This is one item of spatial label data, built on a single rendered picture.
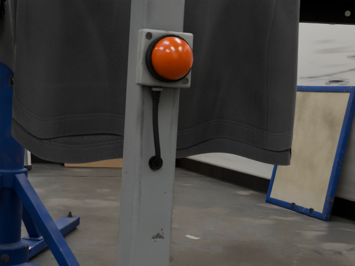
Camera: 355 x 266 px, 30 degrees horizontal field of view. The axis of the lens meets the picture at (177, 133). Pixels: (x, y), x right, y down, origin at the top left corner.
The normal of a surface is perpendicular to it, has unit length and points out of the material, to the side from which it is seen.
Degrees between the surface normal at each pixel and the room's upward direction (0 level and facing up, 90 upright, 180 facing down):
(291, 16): 89
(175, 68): 119
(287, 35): 89
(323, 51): 90
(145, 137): 90
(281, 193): 78
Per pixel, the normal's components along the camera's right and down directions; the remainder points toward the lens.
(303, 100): -0.89, -0.20
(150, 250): 0.40, 0.04
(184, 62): 0.53, 0.24
